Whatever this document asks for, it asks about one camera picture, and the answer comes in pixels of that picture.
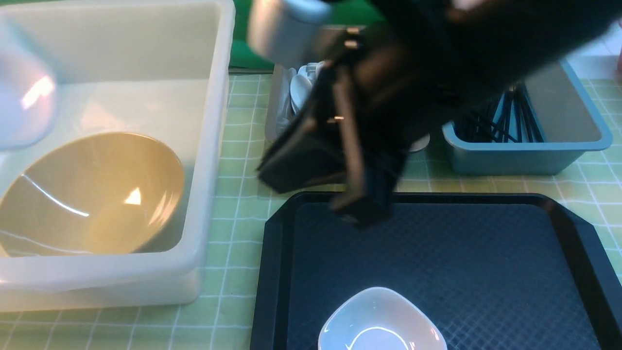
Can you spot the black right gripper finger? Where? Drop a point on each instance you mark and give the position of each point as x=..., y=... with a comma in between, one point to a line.
x=366, y=197
x=314, y=150

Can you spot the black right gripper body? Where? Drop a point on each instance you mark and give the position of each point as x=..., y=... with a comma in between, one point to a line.
x=409, y=75

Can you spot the white square dish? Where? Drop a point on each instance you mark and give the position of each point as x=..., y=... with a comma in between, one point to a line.
x=379, y=318
x=28, y=101

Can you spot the tan noodle bowl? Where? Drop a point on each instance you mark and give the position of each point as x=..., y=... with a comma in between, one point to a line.
x=111, y=193

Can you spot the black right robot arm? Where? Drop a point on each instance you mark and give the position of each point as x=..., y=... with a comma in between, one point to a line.
x=504, y=40

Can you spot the brown plastic bin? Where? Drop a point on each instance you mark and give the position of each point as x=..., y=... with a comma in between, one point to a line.
x=275, y=104

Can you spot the pile of white spoons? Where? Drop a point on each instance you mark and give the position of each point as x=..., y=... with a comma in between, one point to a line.
x=298, y=84

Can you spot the bundle of black chopsticks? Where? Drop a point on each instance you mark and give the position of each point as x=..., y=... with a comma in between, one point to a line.
x=507, y=118

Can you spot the black serving tray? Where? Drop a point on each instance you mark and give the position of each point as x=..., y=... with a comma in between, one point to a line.
x=493, y=271

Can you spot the blue plastic bin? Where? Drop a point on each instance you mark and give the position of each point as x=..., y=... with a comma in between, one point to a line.
x=569, y=120

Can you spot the green checkered table mat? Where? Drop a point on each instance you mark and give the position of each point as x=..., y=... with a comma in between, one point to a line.
x=221, y=318

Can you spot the white plastic tub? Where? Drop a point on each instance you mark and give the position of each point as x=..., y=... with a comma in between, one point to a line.
x=157, y=68

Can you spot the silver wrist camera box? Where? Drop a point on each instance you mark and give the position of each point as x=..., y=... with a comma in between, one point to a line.
x=287, y=32

